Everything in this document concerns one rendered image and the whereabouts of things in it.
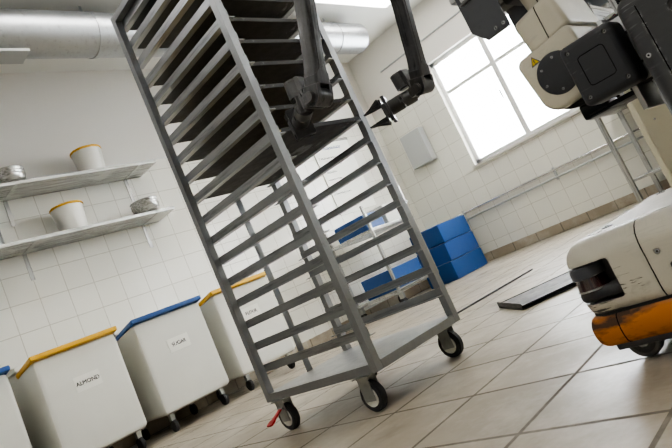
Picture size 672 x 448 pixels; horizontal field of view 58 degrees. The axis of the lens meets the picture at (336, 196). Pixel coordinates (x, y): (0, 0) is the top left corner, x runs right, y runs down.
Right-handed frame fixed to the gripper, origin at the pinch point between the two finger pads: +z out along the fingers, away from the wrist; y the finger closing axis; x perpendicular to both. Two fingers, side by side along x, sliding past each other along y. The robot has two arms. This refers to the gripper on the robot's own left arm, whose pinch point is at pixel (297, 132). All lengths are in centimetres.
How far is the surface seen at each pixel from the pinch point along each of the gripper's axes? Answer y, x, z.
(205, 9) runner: 58, 7, 7
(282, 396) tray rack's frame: -75, 36, 53
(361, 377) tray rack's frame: -79, 14, 13
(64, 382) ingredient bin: -17, 134, 208
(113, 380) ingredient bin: -27, 112, 223
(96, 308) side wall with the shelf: 33, 114, 294
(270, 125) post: 6.4, 6.6, 1.6
